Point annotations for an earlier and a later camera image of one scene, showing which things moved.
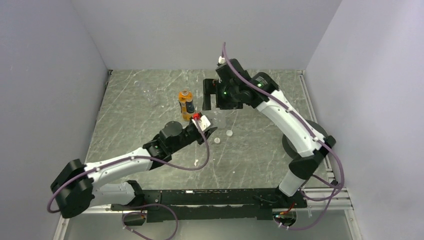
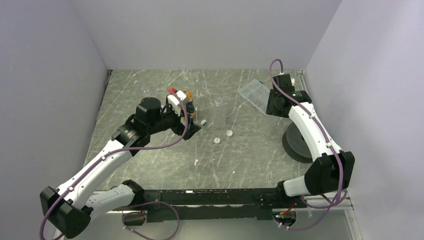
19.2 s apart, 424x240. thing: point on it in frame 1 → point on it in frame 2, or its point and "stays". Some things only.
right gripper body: [226, 97] → [272, 108]
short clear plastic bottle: [219, 119] stays
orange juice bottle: [186, 103] stays
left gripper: [208, 132] → [179, 128]
